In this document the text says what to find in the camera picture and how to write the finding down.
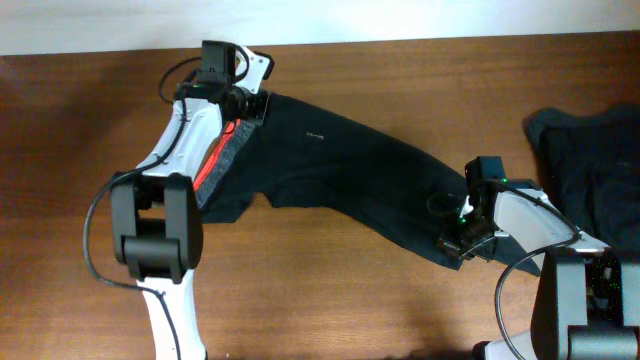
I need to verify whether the black leggings red waistband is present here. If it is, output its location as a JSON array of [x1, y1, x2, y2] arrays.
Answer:
[[192, 91, 546, 277]]

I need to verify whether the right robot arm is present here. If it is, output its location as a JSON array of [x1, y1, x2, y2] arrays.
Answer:
[[438, 178, 639, 360]]

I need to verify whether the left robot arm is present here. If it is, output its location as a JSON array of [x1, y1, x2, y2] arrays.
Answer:
[[109, 84, 269, 359]]

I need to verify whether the dark clothes pile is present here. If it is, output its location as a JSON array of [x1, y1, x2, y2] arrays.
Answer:
[[524, 103, 639, 253]]

